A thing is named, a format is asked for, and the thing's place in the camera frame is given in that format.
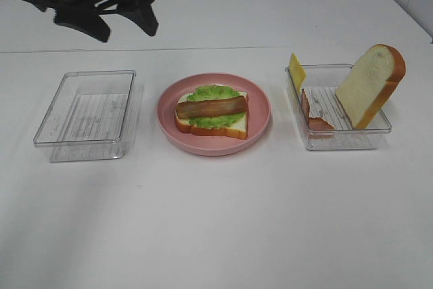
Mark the green lettuce leaf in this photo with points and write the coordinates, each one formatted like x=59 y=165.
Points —
x=208 y=92

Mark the brown bacon strip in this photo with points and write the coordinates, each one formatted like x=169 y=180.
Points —
x=211 y=108

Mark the bread slice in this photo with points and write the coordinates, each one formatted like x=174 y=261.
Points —
x=371 y=81
x=211 y=132

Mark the yellow cheese slice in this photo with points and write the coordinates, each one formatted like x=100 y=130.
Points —
x=297 y=72

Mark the pink bacon strip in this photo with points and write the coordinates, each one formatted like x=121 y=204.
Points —
x=319 y=127

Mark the left clear plastic tray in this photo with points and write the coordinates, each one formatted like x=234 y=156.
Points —
x=91 y=117

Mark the clear plastic tray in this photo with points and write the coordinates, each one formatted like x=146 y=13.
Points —
x=319 y=85
x=91 y=117

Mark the pink round plate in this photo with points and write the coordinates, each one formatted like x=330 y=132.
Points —
x=259 y=115

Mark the right clear plastic tray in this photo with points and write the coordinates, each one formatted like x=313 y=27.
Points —
x=319 y=85

